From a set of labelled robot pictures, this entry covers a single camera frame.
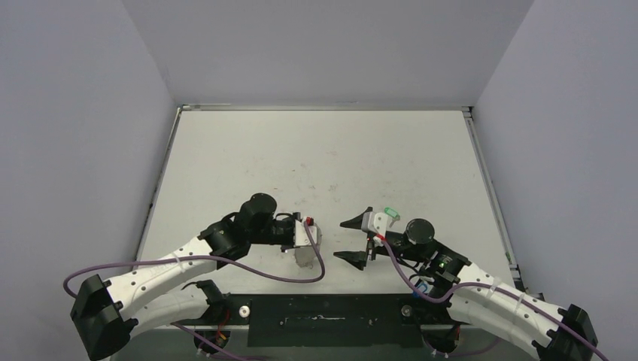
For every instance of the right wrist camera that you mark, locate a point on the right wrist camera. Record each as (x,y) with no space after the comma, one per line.
(375,222)

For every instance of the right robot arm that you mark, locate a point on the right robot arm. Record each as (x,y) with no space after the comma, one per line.
(542,330)

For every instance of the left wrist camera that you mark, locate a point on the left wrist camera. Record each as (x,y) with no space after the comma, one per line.
(304,226)

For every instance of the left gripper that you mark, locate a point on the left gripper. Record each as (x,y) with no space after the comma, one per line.
(291,219)

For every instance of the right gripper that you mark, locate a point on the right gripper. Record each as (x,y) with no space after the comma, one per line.
(369,244)

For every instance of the large metal key ring plate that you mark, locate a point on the large metal key ring plate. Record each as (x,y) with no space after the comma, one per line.
(304,257)

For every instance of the blue tagged key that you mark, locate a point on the blue tagged key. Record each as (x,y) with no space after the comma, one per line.
(423,287)

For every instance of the aluminium rail front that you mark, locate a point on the aluminium rail front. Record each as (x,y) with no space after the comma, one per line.
(197,308)

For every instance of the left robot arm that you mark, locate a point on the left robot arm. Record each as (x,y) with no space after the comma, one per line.
(105,312)

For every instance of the green tagged key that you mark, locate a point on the green tagged key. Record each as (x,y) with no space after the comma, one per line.
(392,213)

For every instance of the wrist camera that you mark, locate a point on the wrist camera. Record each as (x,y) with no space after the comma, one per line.
(304,226)
(375,222)

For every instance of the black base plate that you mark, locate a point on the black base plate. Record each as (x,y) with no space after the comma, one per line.
(358,320)

